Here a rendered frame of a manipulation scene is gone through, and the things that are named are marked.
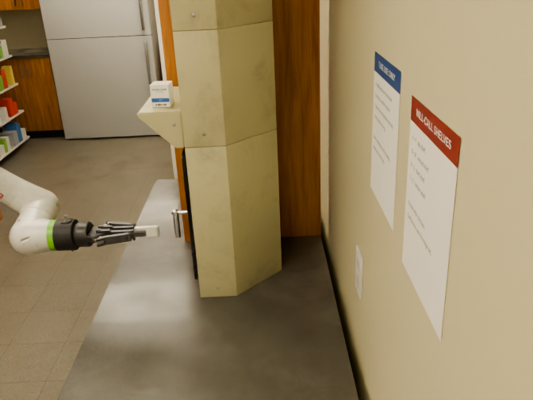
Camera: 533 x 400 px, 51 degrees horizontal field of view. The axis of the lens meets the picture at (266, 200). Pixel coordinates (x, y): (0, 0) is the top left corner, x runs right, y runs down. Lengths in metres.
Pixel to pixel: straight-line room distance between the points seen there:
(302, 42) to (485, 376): 1.36
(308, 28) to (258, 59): 0.32
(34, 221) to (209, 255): 0.52
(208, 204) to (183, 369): 0.44
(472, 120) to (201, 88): 0.96
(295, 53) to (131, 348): 1.00
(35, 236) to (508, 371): 1.40
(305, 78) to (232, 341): 0.85
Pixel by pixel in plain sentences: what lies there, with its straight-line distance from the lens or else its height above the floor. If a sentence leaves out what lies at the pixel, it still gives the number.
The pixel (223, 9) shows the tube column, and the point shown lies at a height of 1.75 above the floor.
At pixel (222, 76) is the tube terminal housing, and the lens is 1.47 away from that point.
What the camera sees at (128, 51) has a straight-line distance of 6.54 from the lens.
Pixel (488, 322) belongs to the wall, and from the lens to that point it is 0.62.
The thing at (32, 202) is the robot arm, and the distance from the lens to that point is 1.83.
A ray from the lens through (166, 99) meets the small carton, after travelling 1.55.
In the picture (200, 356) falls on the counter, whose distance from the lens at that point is 1.50.
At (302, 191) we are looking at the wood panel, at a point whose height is 1.11.
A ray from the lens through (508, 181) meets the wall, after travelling 0.55.
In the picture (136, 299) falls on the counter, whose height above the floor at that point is 0.94.
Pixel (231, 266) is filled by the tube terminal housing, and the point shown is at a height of 1.04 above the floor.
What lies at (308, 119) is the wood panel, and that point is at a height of 1.37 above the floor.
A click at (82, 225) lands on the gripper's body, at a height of 1.18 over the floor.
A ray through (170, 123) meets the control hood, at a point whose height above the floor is 1.48.
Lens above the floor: 1.87
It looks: 23 degrees down
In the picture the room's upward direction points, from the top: 3 degrees counter-clockwise
